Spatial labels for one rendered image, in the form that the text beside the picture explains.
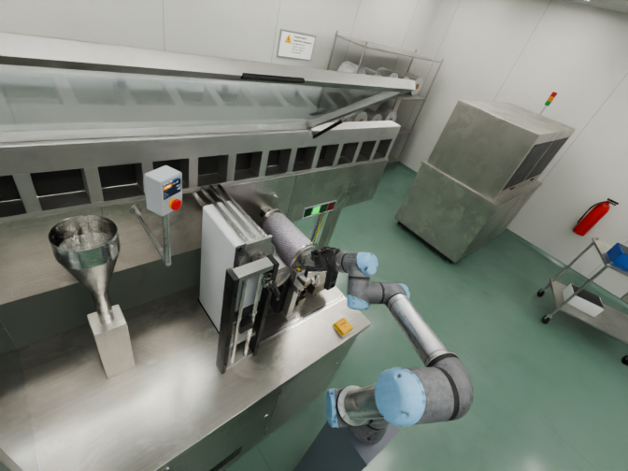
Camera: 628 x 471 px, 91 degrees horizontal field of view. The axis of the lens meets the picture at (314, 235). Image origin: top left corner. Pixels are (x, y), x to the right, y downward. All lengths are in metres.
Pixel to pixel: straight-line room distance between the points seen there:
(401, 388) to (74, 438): 1.01
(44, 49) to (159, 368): 1.08
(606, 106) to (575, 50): 0.78
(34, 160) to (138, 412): 0.84
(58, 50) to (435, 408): 0.91
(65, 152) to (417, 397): 1.07
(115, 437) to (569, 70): 5.49
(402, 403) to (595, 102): 4.89
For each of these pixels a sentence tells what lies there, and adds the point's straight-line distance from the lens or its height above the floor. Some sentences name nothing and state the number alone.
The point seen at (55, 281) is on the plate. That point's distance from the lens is 1.35.
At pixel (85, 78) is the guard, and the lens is 0.70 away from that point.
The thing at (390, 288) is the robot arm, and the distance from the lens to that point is 1.11.
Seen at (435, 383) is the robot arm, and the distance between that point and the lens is 0.81.
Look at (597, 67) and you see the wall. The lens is 5.36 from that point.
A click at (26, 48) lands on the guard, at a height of 1.97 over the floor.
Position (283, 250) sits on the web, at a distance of 1.34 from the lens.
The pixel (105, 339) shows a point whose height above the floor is 1.13.
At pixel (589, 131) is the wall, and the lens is 5.33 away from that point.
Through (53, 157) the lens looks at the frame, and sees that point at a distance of 1.10.
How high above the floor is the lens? 2.12
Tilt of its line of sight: 37 degrees down
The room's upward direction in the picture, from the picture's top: 18 degrees clockwise
